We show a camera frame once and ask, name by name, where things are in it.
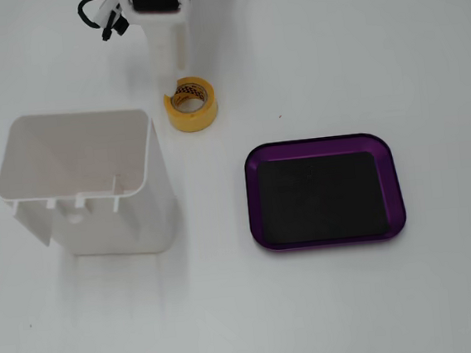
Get yellow tape roll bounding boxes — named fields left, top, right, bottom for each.
left=162, top=73, right=221, bottom=135

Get white plastic box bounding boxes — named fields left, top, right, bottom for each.
left=0, top=101, right=182, bottom=269

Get black tray mat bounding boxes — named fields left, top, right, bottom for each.
left=254, top=149, right=394, bottom=248

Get purple metal tray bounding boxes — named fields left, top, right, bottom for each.
left=241, top=129, right=410, bottom=256

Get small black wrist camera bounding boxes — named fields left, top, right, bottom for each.
left=91, top=0, right=131, bottom=43

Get black cable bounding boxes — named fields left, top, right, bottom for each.
left=76, top=0, right=122, bottom=32

